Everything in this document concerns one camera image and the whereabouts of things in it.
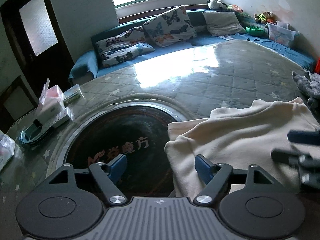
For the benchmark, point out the round black induction cooker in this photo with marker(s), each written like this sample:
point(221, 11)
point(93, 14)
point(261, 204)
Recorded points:
point(140, 133)

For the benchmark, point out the small green box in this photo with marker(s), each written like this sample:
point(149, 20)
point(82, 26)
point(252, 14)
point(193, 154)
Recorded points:
point(72, 94)

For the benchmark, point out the clear plastic storage box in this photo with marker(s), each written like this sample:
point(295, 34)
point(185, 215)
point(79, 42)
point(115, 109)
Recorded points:
point(281, 35)

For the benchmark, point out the cream white garment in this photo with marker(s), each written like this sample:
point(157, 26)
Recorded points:
point(238, 137)

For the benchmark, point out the green yellow plush toy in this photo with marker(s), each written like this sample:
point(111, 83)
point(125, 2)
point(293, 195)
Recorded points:
point(264, 18)

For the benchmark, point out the green bowl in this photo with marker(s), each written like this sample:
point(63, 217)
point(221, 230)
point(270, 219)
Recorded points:
point(254, 31)

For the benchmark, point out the dark door with glass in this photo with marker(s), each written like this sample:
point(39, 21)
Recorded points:
point(37, 43)

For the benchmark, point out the red orange object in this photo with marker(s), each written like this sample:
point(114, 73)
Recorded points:
point(317, 67)

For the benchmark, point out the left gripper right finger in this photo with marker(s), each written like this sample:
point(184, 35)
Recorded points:
point(219, 178)

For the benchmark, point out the large butterfly pillow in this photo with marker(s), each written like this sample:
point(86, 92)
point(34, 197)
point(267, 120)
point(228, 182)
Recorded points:
point(170, 27)

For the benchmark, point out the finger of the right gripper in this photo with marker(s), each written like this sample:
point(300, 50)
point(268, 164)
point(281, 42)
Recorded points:
point(304, 137)
point(306, 166)

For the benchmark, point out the flat butterfly pillow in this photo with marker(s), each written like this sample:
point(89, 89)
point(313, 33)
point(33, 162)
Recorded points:
point(123, 47)

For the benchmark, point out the quilted grey table cover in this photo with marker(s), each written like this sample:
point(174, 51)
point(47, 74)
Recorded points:
point(196, 80)

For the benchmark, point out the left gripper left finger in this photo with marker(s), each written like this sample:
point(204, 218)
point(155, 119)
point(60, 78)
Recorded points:
point(101, 178)

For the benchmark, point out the panda plush toy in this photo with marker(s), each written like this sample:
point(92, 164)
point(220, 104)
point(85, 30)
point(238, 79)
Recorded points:
point(217, 5)

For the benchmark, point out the teal tray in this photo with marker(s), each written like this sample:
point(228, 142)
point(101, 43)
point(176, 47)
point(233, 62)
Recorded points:
point(37, 132)

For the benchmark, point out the blue sofa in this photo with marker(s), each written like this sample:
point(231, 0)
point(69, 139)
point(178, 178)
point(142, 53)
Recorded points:
point(89, 66)

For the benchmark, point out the plastic tissue pack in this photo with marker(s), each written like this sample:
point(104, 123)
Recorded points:
point(7, 149)

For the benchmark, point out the grey plain cushion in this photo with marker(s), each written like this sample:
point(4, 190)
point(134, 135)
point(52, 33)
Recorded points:
point(220, 23)

